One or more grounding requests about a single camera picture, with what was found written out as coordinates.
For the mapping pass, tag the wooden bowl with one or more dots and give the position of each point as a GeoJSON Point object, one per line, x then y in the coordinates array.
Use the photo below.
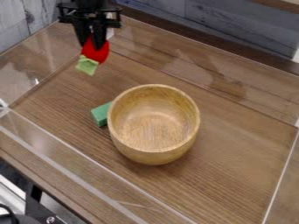
{"type": "Point", "coordinates": [153, 122]}

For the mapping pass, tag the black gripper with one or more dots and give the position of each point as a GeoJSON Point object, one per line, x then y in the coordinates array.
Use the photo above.
{"type": "Point", "coordinates": [89, 13]}

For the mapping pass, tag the green foam block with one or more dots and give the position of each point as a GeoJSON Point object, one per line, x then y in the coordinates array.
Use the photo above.
{"type": "Point", "coordinates": [98, 114]}

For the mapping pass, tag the black table frame bracket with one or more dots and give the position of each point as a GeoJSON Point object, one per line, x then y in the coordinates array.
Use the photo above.
{"type": "Point", "coordinates": [36, 210]}

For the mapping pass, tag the red plush strawberry toy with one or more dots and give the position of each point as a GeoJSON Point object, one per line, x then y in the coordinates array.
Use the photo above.
{"type": "Point", "coordinates": [92, 57]}

